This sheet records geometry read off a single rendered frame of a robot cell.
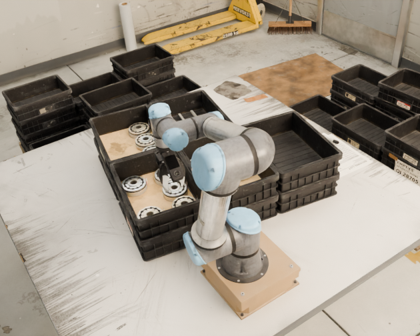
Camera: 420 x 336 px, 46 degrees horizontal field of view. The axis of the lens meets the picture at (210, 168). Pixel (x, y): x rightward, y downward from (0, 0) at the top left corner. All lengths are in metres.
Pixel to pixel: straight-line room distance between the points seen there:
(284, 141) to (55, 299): 1.20
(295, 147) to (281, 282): 0.75
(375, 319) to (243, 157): 1.63
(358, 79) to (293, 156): 1.73
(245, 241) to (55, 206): 1.02
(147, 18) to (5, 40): 1.47
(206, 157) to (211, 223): 0.28
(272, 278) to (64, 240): 0.89
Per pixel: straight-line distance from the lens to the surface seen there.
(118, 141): 2.44
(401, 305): 2.82
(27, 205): 2.41
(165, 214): 1.84
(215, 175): 1.24
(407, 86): 3.60
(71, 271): 2.04
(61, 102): 3.53
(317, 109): 3.68
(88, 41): 5.36
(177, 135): 1.60
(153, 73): 3.74
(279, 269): 1.81
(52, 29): 5.20
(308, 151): 2.29
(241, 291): 1.74
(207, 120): 1.63
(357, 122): 3.37
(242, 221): 1.64
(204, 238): 1.55
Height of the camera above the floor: 2.16
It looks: 38 degrees down
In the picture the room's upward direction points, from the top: 4 degrees counter-clockwise
